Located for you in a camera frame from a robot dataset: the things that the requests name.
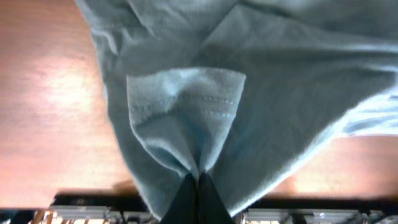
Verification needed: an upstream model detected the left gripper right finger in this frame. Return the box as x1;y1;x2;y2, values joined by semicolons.
197;173;235;224

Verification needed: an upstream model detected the light blue t-shirt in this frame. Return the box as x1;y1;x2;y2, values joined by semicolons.
77;0;397;218

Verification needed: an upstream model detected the metal rail below table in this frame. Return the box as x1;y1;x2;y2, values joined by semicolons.
44;206;387;223

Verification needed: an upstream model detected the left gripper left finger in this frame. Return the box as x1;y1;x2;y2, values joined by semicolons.
160;174;197;224

